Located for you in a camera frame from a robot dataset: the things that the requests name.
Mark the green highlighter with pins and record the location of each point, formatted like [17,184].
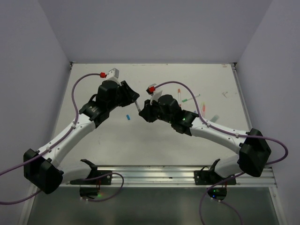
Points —
[214,118]

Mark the aluminium front rail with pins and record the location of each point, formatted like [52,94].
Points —
[137,176]

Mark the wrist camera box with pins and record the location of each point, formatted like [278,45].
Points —
[154,92]
[113,75]

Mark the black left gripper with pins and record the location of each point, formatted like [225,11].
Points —
[130,95]

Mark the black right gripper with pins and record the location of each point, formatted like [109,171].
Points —
[146,112]

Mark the orange capped white pen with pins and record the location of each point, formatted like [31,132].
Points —
[179,97]

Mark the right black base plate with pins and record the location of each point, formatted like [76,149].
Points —
[208,176]

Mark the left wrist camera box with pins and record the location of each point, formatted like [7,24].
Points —
[113,75]

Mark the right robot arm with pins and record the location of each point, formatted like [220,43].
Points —
[251,150]

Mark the grey capped white pen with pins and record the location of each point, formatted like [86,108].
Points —
[137,106]

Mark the pink capped pen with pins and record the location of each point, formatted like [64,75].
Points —
[203,111]

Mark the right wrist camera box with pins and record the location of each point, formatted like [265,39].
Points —
[154,92]

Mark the green capped white pen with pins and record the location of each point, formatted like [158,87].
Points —
[191,98]

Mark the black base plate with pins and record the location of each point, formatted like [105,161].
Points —
[208,176]
[95,178]

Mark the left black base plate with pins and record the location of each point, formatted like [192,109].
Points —
[95,178]

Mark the yellow capped white pen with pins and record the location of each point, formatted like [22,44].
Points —
[203,104]

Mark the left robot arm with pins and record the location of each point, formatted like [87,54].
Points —
[41,166]

